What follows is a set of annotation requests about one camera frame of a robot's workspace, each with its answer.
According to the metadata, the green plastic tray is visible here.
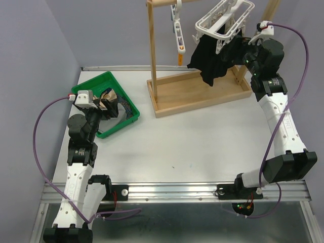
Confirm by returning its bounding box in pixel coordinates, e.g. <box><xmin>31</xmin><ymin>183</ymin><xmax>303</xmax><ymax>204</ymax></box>
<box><xmin>71</xmin><ymin>71</ymin><xmax>140</xmax><ymax>139</ymax></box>

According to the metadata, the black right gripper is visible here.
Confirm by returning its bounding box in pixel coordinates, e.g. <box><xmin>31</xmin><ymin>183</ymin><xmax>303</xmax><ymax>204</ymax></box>
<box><xmin>220</xmin><ymin>34</ymin><xmax>267</xmax><ymax>76</ymax></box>

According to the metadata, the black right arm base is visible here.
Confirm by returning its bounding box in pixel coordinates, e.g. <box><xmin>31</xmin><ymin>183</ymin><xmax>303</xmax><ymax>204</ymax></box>
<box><xmin>214</xmin><ymin>173</ymin><xmax>263</xmax><ymax>200</ymax></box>

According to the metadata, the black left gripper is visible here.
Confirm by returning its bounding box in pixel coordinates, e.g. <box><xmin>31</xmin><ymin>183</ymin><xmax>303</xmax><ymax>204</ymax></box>
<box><xmin>79</xmin><ymin>98</ymin><xmax>118</xmax><ymax>142</ymax></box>

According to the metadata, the aluminium mounting rail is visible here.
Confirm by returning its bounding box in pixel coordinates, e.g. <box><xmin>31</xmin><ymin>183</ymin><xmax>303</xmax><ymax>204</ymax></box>
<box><xmin>42</xmin><ymin>180</ymin><xmax>312</xmax><ymax>203</ymax></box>

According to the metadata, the white straight clip hanger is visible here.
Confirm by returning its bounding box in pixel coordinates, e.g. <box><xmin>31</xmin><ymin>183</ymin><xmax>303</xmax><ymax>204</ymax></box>
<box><xmin>170</xmin><ymin>0</ymin><xmax>186</xmax><ymax>55</ymax></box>

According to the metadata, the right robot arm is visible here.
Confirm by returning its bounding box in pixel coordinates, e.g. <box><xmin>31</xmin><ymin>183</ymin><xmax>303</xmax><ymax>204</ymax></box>
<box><xmin>233</xmin><ymin>37</ymin><xmax>317</xmax><ymax>197</ymax></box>

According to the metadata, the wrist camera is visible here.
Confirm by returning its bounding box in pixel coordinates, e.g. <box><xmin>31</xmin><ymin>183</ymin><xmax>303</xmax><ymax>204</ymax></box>
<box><xmin>68</xmin><ymin>90</ymin><xmax>98</xmax><ymax>109</ymax></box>
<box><xmin>248</xmin><ymin>21</ymin><xmax>274</xmax><ymax>45</ymax></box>

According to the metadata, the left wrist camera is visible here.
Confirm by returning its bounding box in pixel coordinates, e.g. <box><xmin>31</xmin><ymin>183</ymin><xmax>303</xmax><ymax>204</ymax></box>
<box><xmin>68</xmin><ymin>90</ymin><xmax>98</xmax><ymax>109</ymax></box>

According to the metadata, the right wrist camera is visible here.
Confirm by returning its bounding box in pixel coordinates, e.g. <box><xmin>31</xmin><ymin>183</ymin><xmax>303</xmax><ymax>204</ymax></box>
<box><xmin>248</xmin><ymin>21</ymin><xmax>274</xmax><ymax>45</ymax></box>

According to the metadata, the beige underwear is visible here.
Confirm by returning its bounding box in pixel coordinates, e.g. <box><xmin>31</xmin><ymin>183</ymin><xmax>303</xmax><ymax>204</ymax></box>
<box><xmin>93</xmin><ymin>90</ymin><xmax>118</xmax><ymax>110</ymax></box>

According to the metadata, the white rectangular clip hanger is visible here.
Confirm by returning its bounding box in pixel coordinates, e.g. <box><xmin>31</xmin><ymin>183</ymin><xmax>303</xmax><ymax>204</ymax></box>
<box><xmin>192</xmin><ymin>0</ymin><xmax>255</xmax><ymax>54</ymax></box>

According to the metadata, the blue striped underwear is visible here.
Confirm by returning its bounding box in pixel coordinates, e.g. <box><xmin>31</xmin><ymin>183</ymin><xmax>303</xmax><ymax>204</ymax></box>
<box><xmin>100</xmin><ymin>88</ymin><xmax>133</xmax><ymax>119</ymax></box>

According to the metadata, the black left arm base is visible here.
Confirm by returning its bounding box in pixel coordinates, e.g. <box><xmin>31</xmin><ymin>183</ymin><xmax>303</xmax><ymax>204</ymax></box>
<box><xmin>87</xmin><ymin>175</ymin><xmax>129</xmax><ymax>201</ymax></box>

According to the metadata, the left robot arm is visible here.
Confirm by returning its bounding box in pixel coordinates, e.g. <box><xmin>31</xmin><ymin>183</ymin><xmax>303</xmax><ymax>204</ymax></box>
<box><xmin>43</xmin><ymin>101</ymin><xmax>113</xmax><ymax>242</ymax></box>

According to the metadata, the wooden clothes rack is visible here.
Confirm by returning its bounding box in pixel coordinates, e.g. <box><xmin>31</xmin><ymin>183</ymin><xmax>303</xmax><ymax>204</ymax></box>
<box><xmin>145</xmin><ymin>0</ymin><xmax>281</xmax><ymax>118</ymax></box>

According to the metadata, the orange clothes peg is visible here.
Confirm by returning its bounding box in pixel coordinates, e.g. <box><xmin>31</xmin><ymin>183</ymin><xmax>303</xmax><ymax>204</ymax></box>
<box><xmin>178</xmin><ymin>53</ymin><xmax>183</xmax><ymax>66</ymax></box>

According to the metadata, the black underwear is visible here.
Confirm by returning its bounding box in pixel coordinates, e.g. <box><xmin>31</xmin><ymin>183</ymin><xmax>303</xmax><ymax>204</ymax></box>
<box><xmin>187</xmin><ymin>31</ymin><xmax>251</xmax><ymax>87</ymax></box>

